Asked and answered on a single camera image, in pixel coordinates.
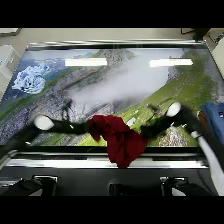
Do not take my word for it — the light blue garment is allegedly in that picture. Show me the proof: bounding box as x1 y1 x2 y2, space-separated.
11 65 49 95

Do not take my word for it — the red garment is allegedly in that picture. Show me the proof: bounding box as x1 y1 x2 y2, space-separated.
87 114 150 169

